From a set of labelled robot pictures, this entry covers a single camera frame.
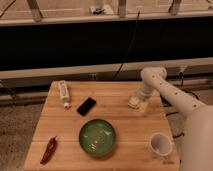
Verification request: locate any black hanging cable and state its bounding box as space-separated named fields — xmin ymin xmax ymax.
xmin=111 ymin=9 xmax=141 ymax=81

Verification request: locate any black smartphone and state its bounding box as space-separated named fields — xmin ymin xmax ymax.
xmin=77 ymin=97 xmax=96 ymax=116

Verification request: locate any white tube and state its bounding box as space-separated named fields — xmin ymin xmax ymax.
xmin=58 ymin=80 xmax=70 ymax=109

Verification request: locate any red chili pepper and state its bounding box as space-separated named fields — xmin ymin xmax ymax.
xmin=40 ymin=137 xmax=57 ymax=165

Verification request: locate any white cup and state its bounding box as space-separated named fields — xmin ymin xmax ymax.
xmin=148 ymin=132 xmax=173 ymax=158

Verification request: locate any green ceramic bowl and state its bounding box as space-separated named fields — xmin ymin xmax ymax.
xmin=79 ymin=119 xmax=116 ymax=157

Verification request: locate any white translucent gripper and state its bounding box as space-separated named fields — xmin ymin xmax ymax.
xmin=136 ymin=81 xmax=154 ymax=113

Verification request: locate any wooden table board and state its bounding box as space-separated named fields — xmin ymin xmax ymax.
xmin=24 ymin=82 xmax=179 ymax=171

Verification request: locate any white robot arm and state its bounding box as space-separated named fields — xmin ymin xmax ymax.
xmin=139 ymin=67 xmax=213 ymax=171

